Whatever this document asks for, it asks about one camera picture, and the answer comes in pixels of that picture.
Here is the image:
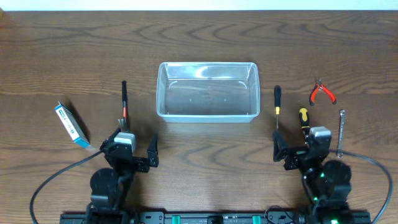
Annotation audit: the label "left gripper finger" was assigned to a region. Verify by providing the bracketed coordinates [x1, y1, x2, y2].
[147, 134, 159, 167]
[100, 128, 121, 149]

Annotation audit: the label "silver wrench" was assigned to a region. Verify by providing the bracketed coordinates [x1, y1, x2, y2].
[336, 110, 345, 158]

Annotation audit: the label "small claw hammer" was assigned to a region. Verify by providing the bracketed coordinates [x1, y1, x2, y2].
[118, 80, 129, 133]

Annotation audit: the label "stubby yellow black screwdriver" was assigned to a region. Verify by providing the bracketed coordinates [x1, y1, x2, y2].
[298, 108, 310, 135]

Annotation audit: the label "slim black yellow screwdriver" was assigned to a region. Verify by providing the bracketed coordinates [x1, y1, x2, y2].
[274, 85, 282, 129]

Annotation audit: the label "red handled pliers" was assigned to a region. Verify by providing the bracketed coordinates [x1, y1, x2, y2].
[309, 78, 336, 106]

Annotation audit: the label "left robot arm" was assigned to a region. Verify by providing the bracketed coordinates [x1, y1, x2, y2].
[83, 128, 159, 224]

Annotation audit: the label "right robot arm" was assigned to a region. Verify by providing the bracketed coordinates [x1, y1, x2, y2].
[273, 126, 354, 223]

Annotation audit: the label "clear plastic container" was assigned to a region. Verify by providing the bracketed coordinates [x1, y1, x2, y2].
[156, 62, 261, 123]

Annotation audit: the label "blue white cardboard box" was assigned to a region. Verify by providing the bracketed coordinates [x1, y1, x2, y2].
[55, 102, 90, 148]

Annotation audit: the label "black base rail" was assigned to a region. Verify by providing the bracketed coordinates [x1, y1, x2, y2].
[59, 210, 371, 224]

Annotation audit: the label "right black cable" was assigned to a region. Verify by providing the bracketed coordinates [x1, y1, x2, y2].
[329, 149, 394, 224]

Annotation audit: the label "black cable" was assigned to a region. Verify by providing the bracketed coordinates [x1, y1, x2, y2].
[29, 150, 104, 224]
[329, 149, 394, 224]

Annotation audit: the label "left black cable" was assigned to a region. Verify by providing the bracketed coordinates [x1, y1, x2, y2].
[29, 150, 104, 224]

